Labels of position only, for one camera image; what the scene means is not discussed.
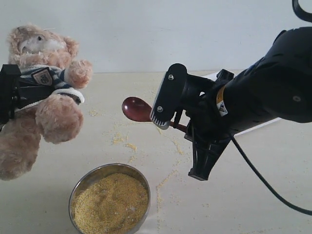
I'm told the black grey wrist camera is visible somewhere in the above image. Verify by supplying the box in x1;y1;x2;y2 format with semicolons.
150;63;215;130

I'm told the white rectangular plastic tray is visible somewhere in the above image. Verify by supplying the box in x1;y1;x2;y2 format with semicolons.
207;72;283;136

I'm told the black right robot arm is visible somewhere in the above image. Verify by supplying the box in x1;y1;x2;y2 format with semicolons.
188;27;312;181

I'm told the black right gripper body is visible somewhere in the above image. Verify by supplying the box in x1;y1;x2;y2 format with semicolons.
184;69;234;144

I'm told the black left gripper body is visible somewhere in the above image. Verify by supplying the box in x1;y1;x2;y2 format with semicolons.
0;64;21;125

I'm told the round steel bowl of millet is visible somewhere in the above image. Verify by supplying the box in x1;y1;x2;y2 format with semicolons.
68;163;151;234

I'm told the beige teddy bear striped sweater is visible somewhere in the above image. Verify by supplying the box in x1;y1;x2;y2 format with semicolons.
0;24;93;181

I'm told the dark red wooden spoon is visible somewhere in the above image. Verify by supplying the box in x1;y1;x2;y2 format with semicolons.
121;95;187;133

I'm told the black flat ribbon cable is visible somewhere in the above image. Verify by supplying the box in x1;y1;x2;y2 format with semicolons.
292;0;312;22

